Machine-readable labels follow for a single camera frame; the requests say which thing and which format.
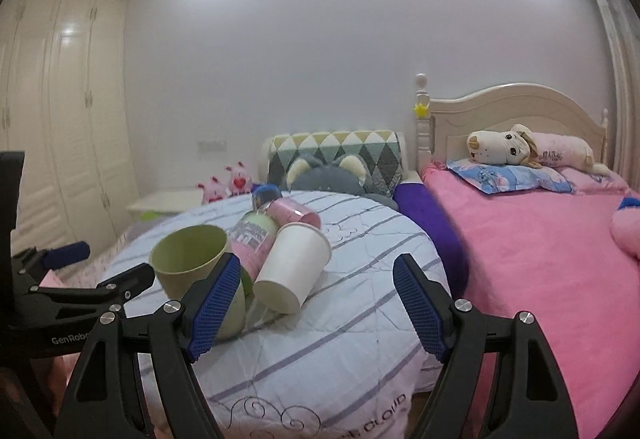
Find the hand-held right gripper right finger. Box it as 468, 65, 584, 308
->
392, 253, 581, 439

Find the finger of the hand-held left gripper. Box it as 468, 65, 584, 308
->
12, 241, 92, 289
30, 263, 156, 320

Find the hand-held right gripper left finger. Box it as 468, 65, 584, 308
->
54, 251, 242, 439

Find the green cup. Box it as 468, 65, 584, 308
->
149, 224, 247, 341

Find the white cup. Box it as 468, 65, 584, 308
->
252, 222, 333, 315

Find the pink cup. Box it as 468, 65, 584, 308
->
270, 198, 322, 231

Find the pink green bottle blue cap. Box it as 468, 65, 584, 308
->
227, 184, 283, 277

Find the white bedside table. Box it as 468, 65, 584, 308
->
126, 189, 207, 221

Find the purple blanket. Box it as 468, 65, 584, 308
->
392, 182, 468, 301

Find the pink plush toy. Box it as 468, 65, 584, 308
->
225, 162, 254, 197
200, 175, 227, 205

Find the pink blanket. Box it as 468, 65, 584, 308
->
420, 162, 640, 435

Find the cream wardrobe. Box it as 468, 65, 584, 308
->
0, 0, 142, 261

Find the grey cat plush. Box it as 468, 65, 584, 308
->
285, 154, 401, 212

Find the blue printed pillow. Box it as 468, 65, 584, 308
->
446, 158, 576, 195

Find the diamond pattern quilted cover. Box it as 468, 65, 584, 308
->
267, 130, 406, 197

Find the dog plush pillow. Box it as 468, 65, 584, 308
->
466, 124, 612, 177

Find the pink pillow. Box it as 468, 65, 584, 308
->
560, 166, 632, 193

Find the large pink plush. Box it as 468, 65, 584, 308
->
610, 194, 640, 262

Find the cream wooden headboard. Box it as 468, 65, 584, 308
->
414, 73, 611, 171

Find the white curtain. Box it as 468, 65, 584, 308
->
577, 0, 640, 185

